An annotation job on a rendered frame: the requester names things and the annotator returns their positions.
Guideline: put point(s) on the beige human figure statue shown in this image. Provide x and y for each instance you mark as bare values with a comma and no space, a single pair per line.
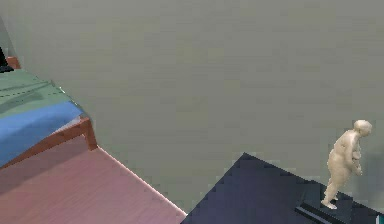
343,163

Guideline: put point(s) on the wooden bed with blue-green cover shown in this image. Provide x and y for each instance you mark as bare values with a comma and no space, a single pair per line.
30,113

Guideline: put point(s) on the black flat slab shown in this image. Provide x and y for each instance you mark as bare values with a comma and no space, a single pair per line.
336,208

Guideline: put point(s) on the black object with brown base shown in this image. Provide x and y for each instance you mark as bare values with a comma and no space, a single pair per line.
7,63

